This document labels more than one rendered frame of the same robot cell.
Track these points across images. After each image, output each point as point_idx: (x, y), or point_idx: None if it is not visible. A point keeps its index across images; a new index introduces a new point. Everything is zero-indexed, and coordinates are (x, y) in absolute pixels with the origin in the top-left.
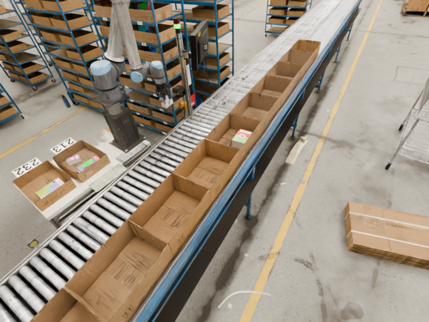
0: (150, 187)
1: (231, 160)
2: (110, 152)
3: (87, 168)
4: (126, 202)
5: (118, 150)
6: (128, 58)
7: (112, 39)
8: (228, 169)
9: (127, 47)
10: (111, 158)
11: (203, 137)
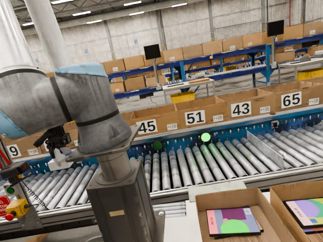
0: (189, 161)
1: (145, 108)
2: (181, 236)
3: (238, 190)
4: (219, 159)
5: (167, 228)
6: (70, 61)
7: (21, 33)
8: (151, 112)
9: (65, 43)
10: (190, 220)
11: (89, 180)
